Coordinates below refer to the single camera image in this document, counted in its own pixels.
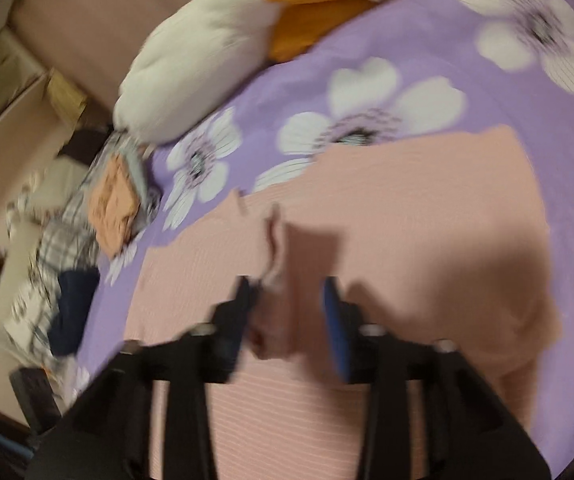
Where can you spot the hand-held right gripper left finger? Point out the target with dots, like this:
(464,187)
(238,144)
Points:
(244,305)

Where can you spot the pink curtain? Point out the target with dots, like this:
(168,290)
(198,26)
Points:
(97,25)

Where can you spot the pink striped garment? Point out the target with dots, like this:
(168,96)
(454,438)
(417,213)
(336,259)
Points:
(417,210)

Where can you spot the purple floral bedsheet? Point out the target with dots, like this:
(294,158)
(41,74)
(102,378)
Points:
(417,35)

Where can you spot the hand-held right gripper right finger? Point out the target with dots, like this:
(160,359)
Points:
(336,330)

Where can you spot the dark brown cloth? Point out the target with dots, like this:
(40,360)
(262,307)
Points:
(84,145)

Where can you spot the grey pillow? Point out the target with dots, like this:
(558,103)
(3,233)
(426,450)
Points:
(62,177)

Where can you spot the navy cloth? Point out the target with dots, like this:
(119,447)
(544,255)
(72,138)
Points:
(74,305)

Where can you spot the grey garment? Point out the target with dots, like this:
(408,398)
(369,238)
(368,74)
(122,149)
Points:
(138,160)

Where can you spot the yellow tassel bundle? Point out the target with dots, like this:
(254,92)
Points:
(67,95)

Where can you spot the orange printed garment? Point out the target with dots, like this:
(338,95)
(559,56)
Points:
(114,205)

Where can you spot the white plush goose toy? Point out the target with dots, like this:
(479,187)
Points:
(192,60)

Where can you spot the plaid cloth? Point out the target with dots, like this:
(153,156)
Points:
(62,242)

